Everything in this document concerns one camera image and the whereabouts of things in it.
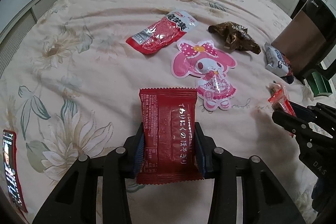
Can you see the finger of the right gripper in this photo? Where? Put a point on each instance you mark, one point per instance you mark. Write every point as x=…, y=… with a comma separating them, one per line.
x=294, y=125
x=317, y=113

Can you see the dark red snack packet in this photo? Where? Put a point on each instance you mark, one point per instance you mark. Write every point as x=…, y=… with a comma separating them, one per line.
x=168, y=117

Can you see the brown black appliance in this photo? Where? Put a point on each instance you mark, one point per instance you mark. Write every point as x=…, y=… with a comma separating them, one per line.
x=308, y=39

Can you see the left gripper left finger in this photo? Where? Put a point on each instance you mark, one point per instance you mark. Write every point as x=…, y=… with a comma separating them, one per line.
x=134, y=146

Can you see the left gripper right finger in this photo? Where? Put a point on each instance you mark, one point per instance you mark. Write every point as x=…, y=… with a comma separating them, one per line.
x=203, y=151

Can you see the small red candy packet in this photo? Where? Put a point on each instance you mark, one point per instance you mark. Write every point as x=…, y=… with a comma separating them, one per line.
x=279, y=99

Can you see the red smartphone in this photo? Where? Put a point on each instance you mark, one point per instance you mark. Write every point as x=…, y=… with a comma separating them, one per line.
x=10, y=166

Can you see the pink cartoon character pouch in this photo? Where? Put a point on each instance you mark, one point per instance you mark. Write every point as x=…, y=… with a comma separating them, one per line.
x=210, y=66

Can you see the white cookie snack bag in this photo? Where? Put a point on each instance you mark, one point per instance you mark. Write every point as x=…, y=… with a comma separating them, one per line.
x=278, y=64

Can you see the green tray box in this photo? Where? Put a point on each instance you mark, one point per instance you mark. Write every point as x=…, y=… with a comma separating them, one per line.
x=319, y=84

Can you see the white radiator cover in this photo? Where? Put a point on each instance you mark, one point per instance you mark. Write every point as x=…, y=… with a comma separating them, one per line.
x=19, y=26

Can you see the brown foil snack bag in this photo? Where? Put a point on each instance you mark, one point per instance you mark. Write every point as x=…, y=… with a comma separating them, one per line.
x=235, y=37

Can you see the red white snack pouch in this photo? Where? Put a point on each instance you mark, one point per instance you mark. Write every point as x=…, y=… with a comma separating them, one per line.
x=169, y=29

